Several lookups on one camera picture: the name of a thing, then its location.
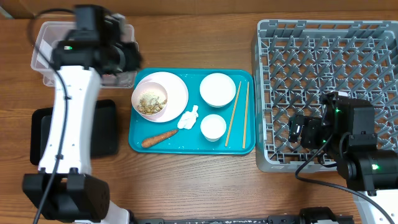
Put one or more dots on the small white cup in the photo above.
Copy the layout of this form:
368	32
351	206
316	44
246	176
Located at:
213	127

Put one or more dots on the large white bowl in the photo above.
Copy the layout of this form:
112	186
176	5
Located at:
217	89

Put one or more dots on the clear plastic bin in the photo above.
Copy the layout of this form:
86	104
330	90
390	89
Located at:
50	34

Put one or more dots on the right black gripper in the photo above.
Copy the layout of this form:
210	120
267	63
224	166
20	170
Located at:
311	129

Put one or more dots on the white tissue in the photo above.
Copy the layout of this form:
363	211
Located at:
188	119

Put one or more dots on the black tray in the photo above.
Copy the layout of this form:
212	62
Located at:
104	138

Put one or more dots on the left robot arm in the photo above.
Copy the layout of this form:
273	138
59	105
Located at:
63	188

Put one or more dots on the orange carrot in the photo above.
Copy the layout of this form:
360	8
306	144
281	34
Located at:
152	141

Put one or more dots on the wooden chopstick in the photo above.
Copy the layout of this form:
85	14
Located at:
232	115
246	116

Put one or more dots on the white plate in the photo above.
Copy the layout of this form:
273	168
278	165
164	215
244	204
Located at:
168	85

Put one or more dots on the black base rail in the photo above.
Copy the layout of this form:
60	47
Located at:
273	219

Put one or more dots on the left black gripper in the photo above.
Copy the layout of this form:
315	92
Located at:
132	58

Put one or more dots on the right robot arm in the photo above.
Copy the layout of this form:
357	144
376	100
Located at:
346	133

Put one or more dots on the grey dishwasher rack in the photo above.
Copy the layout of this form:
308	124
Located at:
295	61

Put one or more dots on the pink bowl with food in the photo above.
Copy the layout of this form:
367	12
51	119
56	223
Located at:
149	99

